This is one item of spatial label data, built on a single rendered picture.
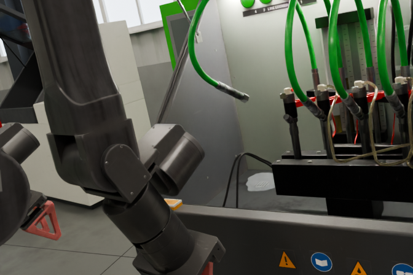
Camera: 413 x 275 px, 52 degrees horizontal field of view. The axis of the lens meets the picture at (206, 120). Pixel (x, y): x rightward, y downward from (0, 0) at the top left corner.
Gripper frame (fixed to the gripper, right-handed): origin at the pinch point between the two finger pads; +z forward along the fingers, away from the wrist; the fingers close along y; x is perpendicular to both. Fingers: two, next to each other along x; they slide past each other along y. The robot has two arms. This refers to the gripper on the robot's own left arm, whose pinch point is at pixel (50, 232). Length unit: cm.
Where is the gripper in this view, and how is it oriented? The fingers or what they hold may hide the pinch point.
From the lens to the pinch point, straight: 91.3
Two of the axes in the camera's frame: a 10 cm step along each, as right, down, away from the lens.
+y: -7.2, 0.0, 7.0
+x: -5.1, 6.7, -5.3
